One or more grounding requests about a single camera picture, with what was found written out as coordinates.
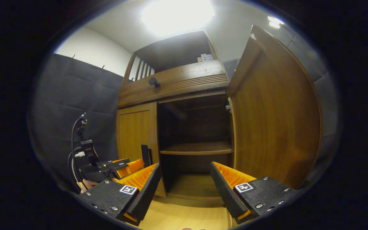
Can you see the metal right door hinge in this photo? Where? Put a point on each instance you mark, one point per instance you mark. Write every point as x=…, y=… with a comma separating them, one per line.
x=227, y=105

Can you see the wooden cabinet door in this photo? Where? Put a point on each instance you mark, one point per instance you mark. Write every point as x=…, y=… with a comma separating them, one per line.
x=276, y=121
x=136, y=134

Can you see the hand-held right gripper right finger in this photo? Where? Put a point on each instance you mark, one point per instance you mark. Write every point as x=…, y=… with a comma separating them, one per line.
x=224, y=188

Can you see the wooden double-door shoe cabinet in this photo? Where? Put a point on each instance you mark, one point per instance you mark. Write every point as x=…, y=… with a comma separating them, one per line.
x=190, y=83

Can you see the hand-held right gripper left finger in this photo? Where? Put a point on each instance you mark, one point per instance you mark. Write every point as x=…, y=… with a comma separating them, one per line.
x=147, y=188

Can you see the small ceiling light panel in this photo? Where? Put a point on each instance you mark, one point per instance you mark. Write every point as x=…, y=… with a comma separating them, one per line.
x=275, y=22

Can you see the white upright book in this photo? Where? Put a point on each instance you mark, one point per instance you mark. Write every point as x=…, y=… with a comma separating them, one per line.
x=209, y=57
x=203, y=57

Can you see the wooden drawer front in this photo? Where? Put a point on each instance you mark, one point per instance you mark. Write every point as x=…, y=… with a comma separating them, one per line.
x=184, y=81

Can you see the black round drawer knob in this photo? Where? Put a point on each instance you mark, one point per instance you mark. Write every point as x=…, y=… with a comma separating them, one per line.
x=153, y=81

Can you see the black backdrop cloth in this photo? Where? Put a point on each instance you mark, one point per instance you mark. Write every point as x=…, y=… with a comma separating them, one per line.
x=75, y=95

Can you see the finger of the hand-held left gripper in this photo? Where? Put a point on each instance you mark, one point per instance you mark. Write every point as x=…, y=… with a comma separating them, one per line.
x=134, y=166

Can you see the wooden inner cabinet shelf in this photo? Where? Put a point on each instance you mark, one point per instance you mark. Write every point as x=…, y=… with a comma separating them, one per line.
x=196, y=148

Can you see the large ceiling light panel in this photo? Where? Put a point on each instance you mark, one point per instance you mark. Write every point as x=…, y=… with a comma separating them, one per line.
x=177, y=16

